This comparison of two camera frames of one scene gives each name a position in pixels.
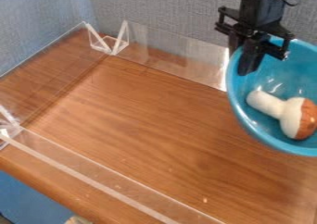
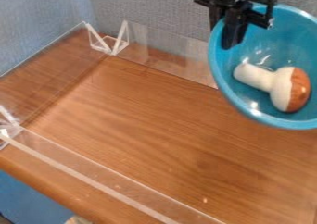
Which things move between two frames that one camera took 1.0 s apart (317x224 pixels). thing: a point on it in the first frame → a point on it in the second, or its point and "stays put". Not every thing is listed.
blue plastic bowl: (284, 78) → (284, 44)
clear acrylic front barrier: (121, 187) stays put
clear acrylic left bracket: (9, 126) stays put
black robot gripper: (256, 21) → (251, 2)
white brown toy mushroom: (295, 113) → (287, 83)
